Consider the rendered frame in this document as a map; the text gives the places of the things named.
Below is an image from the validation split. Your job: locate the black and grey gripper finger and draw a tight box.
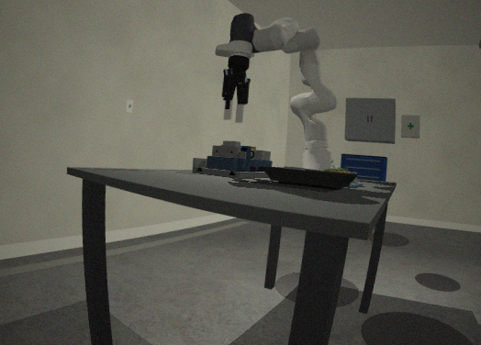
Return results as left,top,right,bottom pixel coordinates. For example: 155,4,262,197
222,69,241,119
235,73,251,123

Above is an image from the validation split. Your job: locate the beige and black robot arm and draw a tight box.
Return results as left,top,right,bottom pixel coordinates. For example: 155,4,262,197
216,13,338,170

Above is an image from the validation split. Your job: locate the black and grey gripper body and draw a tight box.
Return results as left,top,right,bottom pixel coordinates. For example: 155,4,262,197
228,55,250,80

